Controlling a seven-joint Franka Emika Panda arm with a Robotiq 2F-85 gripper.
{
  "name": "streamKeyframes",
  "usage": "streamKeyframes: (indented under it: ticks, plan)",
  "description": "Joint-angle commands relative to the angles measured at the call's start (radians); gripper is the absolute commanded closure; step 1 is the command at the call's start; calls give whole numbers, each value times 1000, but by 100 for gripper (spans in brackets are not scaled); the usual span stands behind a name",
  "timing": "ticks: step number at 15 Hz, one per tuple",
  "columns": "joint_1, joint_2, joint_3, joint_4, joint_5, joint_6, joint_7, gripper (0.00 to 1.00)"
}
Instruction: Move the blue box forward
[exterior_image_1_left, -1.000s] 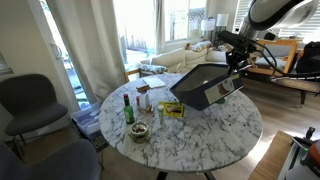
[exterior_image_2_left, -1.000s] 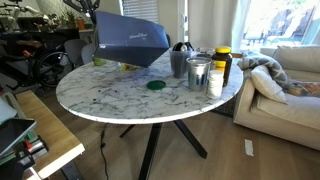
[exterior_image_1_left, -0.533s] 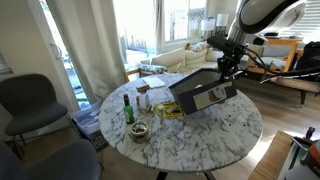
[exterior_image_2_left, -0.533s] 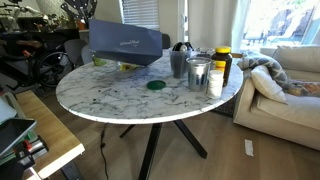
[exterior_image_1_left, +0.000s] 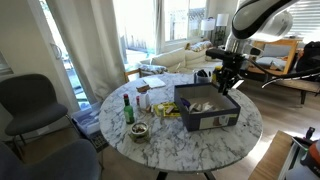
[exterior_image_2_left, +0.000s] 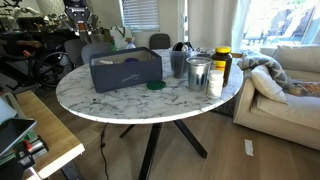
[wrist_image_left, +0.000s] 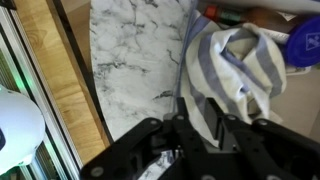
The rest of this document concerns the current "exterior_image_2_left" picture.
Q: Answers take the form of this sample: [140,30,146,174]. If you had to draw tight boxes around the potted green plant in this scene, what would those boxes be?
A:
[46,12,68,30]

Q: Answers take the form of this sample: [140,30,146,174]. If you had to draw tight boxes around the grey translucent plastic cup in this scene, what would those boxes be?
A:
[169,48,194,80]

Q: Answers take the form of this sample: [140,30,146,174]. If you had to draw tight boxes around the dark grey chair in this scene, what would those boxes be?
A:
[148,33,171,51]

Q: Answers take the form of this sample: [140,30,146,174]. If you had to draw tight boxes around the light wooden bench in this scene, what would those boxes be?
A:
[15,90,86,180]

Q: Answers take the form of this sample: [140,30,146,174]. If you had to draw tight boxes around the white green gift bag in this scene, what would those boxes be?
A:
[103,25,134,48]

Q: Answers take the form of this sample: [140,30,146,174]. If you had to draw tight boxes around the brown jar yellow lid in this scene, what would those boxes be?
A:
[211,45,234,88]

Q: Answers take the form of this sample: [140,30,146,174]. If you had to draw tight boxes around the white window blinds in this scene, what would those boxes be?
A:
[121,0,161,33]

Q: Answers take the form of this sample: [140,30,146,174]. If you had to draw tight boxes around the orange patterned cushion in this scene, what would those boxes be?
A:
[289,80,320,98]

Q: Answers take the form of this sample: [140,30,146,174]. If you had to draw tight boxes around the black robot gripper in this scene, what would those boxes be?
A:
[60,0,100,37]

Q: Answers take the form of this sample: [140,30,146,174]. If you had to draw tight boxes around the black table base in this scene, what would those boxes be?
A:
[119,119,208,180]

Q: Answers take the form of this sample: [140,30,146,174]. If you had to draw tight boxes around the white curtain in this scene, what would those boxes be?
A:
[187,0,251,53]

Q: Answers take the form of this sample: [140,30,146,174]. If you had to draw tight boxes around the round green lid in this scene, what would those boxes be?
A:
[146,79,167,91]

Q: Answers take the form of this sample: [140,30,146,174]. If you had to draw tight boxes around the black red clamp device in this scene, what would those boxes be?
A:
[13,134,50,170]

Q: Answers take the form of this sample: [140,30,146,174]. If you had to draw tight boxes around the beige sofa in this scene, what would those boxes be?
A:
[232,44,320,152]

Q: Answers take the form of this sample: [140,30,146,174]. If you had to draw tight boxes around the black floor cable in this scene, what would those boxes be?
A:
[99,123,110,180]

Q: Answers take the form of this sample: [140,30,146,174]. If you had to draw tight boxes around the grey upholstered chair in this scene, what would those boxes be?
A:
[80,41,114,65]
[63,38,89,68]

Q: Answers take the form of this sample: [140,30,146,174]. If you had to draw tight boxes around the dark blue cardboard box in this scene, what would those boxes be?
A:
[88,46,164,94]

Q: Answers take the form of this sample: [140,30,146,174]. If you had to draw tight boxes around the purple round object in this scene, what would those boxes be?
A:
[124,57,140,65]

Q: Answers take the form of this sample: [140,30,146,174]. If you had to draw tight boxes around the green spray bottle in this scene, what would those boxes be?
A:
[110,35,120,53]

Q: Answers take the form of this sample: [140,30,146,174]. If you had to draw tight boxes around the dark tablet screen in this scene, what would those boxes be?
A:
[0,117,38,158]

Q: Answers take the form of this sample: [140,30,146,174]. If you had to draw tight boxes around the dark floor mat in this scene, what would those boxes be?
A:
[211,96,238,118]

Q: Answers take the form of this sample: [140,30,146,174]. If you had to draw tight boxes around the grey patterned blanket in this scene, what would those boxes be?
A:
[237,49,303,96]

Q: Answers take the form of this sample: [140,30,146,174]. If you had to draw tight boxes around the black bicycle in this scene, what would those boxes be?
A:
[0,31,73,90]

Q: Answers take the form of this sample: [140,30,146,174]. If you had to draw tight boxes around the white plastic pill bottle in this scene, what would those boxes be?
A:
[206,69,225,100]

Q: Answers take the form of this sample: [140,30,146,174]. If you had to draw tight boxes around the white paper scrap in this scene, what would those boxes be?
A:
[244,138,255,157]

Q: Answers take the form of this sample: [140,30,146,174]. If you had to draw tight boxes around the black headphones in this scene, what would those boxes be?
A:
[171,41,195,53]

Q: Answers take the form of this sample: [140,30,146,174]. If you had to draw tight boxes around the silver metal tin can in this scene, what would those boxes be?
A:
[185,56,212,93]

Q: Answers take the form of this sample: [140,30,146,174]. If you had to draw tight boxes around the white flat board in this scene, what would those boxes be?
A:
[0,95,18,125]

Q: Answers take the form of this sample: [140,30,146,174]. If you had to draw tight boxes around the white throw pillow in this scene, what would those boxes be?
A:
[250,64,288,104]

